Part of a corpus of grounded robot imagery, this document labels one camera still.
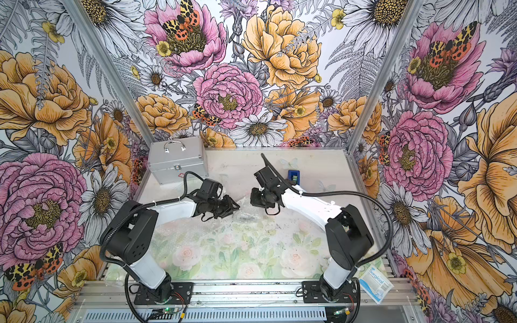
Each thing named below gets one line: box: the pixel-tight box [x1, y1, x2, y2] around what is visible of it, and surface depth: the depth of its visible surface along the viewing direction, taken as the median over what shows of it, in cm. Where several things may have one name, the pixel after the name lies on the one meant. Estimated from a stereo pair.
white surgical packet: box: [358, 263, 394, 305], surface depth 77 cm
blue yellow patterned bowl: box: [232, 209, 260, 224], surface depth 89 cm
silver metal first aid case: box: [147, 135, 209, 186], surface depth 101 cm
